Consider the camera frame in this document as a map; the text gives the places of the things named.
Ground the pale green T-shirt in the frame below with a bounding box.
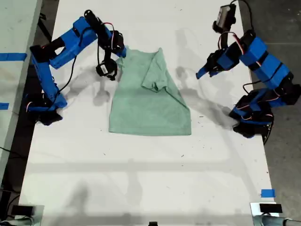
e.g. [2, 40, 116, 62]
[108, 47, 192, 137]

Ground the black metal strut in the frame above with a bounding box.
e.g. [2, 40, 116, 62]
[37, 13, 53, 44]

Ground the white side table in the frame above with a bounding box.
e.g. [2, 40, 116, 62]
[0, 0, 43, 186]

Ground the long blue tape strip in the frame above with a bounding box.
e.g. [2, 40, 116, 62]
[0, 53, 28, 62]

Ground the small black box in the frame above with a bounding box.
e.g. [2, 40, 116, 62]
[259, 203, 283, 214]
[11, 205, 36, 215]

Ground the camera black stalk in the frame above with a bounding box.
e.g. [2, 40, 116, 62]
[103, 48, 118, 82]
[217, 30, 236, 51]

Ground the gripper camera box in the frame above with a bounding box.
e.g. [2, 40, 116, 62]
[212, 4, 237, 33]
[95, 60, 118, 77]

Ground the camera black cable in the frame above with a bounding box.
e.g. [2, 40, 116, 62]
[48, 27, 101, 111]
[230, 0, 254, 32]

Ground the black floor cable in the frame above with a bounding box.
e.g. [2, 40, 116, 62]
[0, 146, 28, 163]

